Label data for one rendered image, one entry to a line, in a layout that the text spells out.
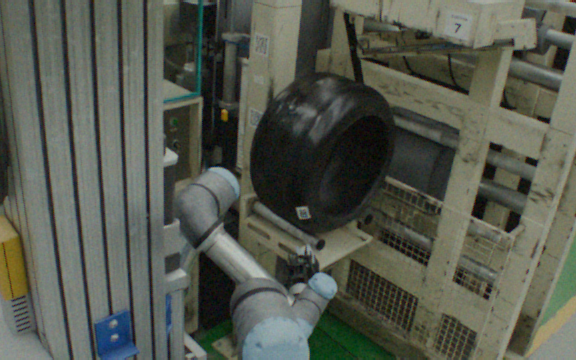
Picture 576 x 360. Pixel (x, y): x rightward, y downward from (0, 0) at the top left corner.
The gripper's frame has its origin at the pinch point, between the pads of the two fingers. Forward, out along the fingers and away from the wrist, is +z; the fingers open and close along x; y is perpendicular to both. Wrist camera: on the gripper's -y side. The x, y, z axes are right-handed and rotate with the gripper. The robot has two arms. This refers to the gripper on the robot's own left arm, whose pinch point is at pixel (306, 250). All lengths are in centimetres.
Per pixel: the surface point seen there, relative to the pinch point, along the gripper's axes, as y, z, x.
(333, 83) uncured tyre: 38, 39, -17
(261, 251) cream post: -33, 42, 30
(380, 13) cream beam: 51, 58, -37
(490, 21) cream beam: 47, 40, -71
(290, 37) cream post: 50, 58, -4
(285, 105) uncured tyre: 37.0, 30.8, -0.6
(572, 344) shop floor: -154, 66, -108
